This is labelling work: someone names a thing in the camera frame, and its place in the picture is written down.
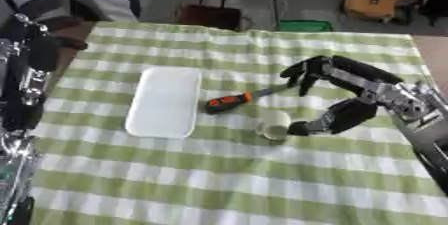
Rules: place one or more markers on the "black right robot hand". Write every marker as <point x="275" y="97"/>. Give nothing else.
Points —
<point x="356" y="114"/>

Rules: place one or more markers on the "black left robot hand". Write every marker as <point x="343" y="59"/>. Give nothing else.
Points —
<point x="42" y="54"/>

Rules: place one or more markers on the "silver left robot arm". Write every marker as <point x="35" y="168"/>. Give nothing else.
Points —
<point x="14" y="162"/>

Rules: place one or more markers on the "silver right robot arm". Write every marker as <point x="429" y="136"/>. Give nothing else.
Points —
<point x="423" y="119"/>

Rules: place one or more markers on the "dark brown box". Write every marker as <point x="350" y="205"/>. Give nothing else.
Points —
<point x="210" y="17"/>

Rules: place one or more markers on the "person's hand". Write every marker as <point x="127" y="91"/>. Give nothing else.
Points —
<point x="67" y="32"/>

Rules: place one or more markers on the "white cup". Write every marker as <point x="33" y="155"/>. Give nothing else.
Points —
<point x="274" y="125"/>

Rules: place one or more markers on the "green bin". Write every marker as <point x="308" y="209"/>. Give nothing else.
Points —
<point x="304" y="26"/>

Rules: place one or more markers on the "white rectangular tray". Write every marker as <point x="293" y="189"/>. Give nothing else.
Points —
<point x="163" y="102"/>

